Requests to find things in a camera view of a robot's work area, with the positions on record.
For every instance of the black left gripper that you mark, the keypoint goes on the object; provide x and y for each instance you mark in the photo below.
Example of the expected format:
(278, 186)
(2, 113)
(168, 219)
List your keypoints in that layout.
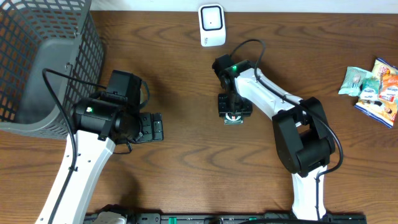
(152, 127)

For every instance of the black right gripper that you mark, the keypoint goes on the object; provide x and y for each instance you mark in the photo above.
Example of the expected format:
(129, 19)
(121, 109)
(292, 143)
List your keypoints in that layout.
(245, 108)

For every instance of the dark green round-logo packet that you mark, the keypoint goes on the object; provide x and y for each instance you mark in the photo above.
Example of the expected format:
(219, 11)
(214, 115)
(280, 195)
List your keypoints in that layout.
(230, 119)

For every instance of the light green snack packet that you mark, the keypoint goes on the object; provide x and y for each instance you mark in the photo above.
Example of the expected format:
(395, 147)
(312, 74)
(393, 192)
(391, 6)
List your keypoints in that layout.
(353, 80)

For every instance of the teal small snack packet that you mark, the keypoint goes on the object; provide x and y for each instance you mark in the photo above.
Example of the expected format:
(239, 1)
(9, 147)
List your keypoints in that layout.
(370, 89)

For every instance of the large beige snack bag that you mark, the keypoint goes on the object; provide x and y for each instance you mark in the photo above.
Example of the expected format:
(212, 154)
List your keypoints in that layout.
(380, 110)

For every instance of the orange small snack packet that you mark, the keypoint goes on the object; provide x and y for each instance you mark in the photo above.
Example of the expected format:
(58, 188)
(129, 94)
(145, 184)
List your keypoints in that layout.
(388, 87)

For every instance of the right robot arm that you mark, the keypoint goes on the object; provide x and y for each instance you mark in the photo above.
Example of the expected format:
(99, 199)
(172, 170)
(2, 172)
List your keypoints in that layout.
(303, 143)

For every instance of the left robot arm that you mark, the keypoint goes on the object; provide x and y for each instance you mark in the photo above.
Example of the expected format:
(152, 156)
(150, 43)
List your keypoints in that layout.
(96, 125)

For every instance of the white barcode scanner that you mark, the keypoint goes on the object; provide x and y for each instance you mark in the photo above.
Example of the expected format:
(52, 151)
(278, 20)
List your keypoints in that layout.
(212, 25)

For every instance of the dark grey mesh plastic basket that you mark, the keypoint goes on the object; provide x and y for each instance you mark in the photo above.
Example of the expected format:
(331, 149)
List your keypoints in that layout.
(38, 34)

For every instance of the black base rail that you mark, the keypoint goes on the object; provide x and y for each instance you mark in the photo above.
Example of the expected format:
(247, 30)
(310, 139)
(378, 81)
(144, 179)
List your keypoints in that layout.
(155, 218)

